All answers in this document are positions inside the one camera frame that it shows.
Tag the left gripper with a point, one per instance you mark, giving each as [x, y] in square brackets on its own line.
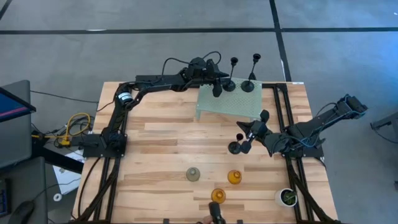
[202, 71]

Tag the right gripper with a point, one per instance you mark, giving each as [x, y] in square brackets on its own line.
[259, 133]

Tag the medium black candlestick holder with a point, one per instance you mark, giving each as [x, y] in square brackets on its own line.
[229, 86]

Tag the short black candlestick holder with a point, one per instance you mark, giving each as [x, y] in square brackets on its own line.
[234, 148]

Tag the tall black candlestick holder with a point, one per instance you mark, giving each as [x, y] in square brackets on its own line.
[247, 86]

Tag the amber ribbed glass candle holder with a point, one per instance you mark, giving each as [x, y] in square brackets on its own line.
[234, 177]
[218, 196]

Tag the clear ribbed glass candle holder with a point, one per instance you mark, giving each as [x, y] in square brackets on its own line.
[192, 175]

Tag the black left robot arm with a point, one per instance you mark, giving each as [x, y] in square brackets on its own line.
[155, 84]

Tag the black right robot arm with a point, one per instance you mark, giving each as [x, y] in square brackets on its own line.
[311, 126]

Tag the green perforated metal stand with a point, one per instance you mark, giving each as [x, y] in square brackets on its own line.
[236, 102]

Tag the white plant pot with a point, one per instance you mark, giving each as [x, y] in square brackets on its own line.
[277, 199]

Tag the small green plant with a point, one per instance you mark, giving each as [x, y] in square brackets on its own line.
[289, 198]

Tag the person's hand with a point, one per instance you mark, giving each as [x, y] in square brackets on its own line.
[207, 220]

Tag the grey stand leg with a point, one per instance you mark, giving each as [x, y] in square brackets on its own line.
[385, 123]

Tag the black floor stand leg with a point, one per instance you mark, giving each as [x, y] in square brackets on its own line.
[59, 160]

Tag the white paper sheet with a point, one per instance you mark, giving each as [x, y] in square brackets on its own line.
[66, 177]

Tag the white tape roll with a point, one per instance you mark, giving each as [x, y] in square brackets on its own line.
[54, 197]

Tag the large black monitor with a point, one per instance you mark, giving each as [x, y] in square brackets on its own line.
[12, 105]

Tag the dark grey desk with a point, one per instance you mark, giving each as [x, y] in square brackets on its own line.
[25, 183]

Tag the black computer mouse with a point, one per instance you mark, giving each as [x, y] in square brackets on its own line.
[21, 213]

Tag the black keyboard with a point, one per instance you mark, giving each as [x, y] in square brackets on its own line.
[3, 199]

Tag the black aluminium extrusion frame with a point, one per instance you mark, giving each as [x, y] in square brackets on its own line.
[277, 105]

